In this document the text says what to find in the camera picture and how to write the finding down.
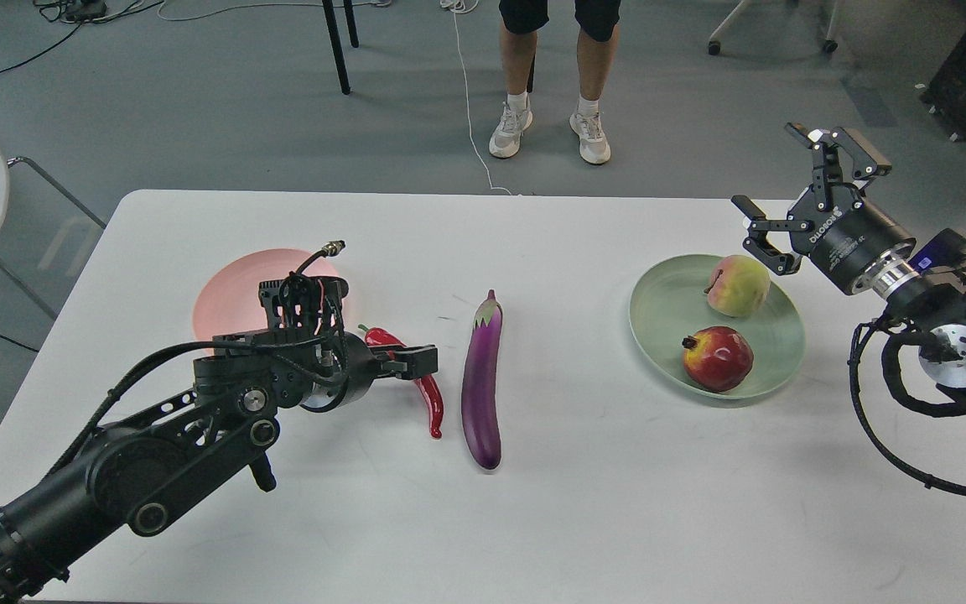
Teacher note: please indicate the pink plate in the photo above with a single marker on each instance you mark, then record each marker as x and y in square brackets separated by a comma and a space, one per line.
[229, 302]

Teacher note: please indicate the red pomegranate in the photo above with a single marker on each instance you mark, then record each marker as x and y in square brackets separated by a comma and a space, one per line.
[717, 358]

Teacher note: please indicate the green plate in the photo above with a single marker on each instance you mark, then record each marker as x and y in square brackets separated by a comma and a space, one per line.
[667, 303]

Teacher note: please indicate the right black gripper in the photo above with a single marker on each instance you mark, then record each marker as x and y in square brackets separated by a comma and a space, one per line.
[842, 241]

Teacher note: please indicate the yellow-pink peach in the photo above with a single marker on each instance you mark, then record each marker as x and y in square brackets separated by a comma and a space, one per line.
[738, 286]

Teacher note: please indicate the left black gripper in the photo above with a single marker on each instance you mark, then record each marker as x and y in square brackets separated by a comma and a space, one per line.
[360, 367]

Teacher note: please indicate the office chair base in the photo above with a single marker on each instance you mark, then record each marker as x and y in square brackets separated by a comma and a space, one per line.
[766, 23]

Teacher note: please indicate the black table legs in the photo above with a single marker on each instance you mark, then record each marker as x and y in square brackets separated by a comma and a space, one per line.
[336, 44]

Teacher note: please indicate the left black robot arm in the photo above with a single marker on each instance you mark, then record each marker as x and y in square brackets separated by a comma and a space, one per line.
[147, 470]

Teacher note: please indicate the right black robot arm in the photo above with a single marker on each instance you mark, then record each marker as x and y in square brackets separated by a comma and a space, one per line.
[923, 361]

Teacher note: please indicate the purple eggplant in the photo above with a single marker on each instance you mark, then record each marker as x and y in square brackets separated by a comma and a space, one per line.
[479, 385]

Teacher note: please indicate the red chili pepper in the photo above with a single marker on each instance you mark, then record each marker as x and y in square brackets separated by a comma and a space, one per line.
[427, 387]

